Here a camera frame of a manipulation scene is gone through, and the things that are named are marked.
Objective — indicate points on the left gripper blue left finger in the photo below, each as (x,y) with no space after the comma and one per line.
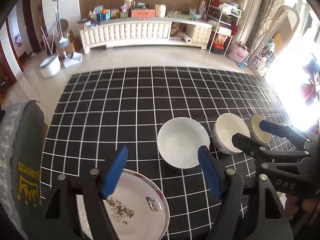
(113,170)

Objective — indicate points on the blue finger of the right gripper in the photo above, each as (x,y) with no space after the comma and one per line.
(247,145)
(283,131)

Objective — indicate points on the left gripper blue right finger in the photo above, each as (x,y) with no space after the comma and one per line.
(213,170)

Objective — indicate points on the blue patterned ceramic bowl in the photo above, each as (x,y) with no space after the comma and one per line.
(255,130)

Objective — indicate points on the white speckled bowl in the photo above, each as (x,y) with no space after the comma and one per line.
(227,125)

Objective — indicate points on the cartoon print white plate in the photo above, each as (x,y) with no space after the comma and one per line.
(138,208)

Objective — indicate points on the plain white bowl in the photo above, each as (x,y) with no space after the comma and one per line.
(178,141)

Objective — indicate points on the right hand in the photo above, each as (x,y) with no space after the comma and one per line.
(296,208)

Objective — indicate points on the pink bag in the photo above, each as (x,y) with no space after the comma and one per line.
(238,53)

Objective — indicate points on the paper roll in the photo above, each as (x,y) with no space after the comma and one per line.
(186,38)

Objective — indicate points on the white dustpan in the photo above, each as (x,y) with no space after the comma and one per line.
(73,59)

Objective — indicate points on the white plastic bin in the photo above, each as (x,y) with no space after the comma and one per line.
(50,66)

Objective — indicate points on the white metal shelf rack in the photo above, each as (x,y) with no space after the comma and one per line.
(224,18)

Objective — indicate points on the white tv cabinet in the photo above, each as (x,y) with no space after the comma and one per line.
(146,32)

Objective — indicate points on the orange storage box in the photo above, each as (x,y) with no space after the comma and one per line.
(142,13)

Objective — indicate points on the standing mirror frame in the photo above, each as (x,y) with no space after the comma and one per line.
(254,62)

